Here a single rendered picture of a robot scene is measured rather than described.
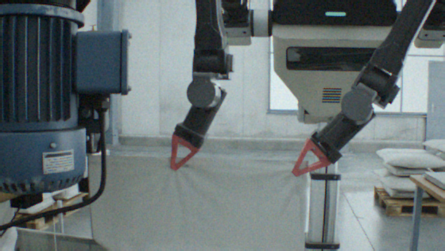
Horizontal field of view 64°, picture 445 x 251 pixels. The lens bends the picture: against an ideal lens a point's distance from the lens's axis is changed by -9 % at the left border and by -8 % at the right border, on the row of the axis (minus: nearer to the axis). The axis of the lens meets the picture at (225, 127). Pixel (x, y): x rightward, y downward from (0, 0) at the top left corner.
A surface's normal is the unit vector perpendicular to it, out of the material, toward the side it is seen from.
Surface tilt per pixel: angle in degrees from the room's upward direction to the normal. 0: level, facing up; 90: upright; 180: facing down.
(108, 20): 90
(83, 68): 90
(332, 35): 40
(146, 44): 90
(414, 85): 90
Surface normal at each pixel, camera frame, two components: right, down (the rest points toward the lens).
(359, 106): -0.36, -0.13
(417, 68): -0.16, 0.07
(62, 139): 0.85, 0.07
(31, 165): 0.42, 0.11
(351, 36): -0.10, -0.71
